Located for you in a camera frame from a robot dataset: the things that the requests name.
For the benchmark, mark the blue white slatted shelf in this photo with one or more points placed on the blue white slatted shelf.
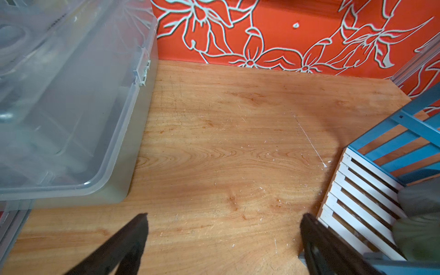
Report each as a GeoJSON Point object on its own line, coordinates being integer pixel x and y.
{"type": "Point", "coordinates": [361, 204]}

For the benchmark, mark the clear plastic storage box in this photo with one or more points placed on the clear plastic storage box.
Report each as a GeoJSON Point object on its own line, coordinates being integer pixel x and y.
{"type": "Point", "coordinates": [76, 85]}

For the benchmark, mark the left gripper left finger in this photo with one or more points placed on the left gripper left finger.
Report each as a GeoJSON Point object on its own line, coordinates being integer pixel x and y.
{"type": "Point", "coordinates": [121, 253]}

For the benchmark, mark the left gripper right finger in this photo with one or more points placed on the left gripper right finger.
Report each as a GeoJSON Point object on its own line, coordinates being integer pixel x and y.
{"type": "Point", "coordinates": [327, 254]}

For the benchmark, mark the green small canister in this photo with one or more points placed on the green small canister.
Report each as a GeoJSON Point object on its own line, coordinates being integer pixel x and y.
{"type": "Point", "coordinates": [421, 198]}

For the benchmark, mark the yellow-green small canister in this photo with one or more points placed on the yellow-green small canister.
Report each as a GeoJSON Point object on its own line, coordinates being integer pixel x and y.
{"type": "Point", "coordinates": [418, 237]}

